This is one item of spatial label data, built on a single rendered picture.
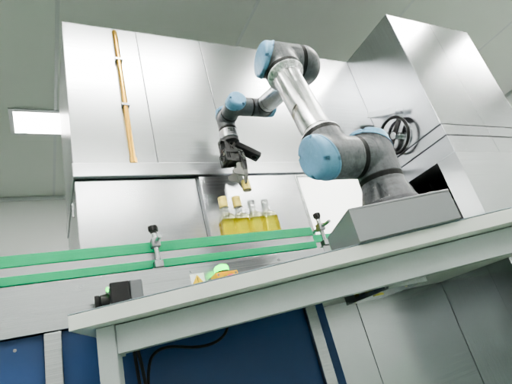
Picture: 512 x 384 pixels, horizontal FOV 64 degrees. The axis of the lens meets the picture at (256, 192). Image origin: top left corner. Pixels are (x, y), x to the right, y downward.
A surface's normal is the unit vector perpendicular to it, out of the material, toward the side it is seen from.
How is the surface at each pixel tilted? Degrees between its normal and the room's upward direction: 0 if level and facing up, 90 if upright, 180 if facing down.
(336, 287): 90
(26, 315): 90
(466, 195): 90
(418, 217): 90
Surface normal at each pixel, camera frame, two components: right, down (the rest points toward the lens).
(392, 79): -0.88, 0.04
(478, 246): 0.02, -0.40
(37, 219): 0.40, -0.45
